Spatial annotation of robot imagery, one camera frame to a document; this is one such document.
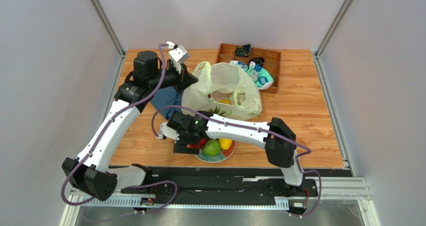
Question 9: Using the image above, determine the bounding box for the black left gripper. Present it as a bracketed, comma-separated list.
[148, 62, 198, 94]

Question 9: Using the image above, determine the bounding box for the fake red fruit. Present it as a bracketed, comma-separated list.
[188, 138, 207, 149]

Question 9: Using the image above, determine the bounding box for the fake pineapple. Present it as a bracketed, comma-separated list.
[208, 106, 230, 116]

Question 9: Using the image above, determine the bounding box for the fake yellow mango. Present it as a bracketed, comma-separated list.
[218, 138, 233, 150]

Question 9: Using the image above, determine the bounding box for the pale yellow plastic bag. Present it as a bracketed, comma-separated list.
[181, 61, 263, 121]

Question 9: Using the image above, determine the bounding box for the fake green yellow fruit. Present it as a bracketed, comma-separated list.
[218, 99, 231, 105]

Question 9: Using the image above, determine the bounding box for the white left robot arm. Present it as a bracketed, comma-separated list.
[61, 46, 198, 201]

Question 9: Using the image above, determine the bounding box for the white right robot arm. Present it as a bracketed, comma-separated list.
[159, 111, 309, 196]

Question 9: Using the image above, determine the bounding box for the blue cloth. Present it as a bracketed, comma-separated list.
[150, 87, 183, 120]

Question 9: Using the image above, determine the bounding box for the red and teal floral plate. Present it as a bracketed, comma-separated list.
[194, 139, 237, 163]

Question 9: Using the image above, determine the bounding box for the wooden compartment tray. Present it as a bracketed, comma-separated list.
[216, 43, 282, 94]

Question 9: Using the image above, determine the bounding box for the teal white sock left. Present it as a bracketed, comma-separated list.
[229, 60, 249, 73]

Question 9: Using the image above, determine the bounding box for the teal white sock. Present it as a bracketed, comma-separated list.
[229, 60, 249, 73]
[249, 62, 274, 90]

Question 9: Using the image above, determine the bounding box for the dark blue yellow sock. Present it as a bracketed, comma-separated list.
[234, 44, 253, 58]

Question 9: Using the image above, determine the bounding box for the black sock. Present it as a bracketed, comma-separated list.
[248, 57, 265, 67]

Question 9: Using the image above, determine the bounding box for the teal white sock right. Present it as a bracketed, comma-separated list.
[249, 62, 274, 90]

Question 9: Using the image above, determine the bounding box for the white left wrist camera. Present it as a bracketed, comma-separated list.
[167, 41, 190, 74]

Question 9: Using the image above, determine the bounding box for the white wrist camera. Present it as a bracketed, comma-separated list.
[167, 41, 190, 74]
[156, 122, 179, 141]

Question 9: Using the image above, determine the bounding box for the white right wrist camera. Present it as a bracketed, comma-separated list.
[156, 122, 179, 141]

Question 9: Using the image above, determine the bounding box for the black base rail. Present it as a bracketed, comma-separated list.
[90, 167, 371, 210]

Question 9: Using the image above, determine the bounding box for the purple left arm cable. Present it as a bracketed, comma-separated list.
[60, 43, 179, 214]

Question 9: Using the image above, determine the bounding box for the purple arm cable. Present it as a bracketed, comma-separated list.
[60, 43, 179, 214]
[151, 105, 323, 218]

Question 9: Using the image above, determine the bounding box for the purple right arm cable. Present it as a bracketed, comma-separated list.
[151, 105, 323, 218]

